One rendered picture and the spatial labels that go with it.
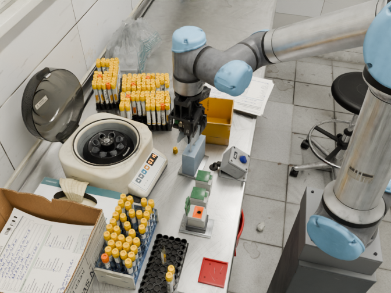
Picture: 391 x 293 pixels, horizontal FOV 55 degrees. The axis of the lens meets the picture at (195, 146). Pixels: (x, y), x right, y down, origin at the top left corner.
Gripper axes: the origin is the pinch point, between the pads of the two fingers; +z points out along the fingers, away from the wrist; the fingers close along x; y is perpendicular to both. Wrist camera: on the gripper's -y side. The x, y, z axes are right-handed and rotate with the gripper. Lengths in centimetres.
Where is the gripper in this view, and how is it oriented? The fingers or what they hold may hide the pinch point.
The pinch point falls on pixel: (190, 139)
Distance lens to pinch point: 108.0
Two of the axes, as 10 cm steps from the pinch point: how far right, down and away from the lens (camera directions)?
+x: 9.3, 2.7, -2.3
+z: -0.2, 6.9, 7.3
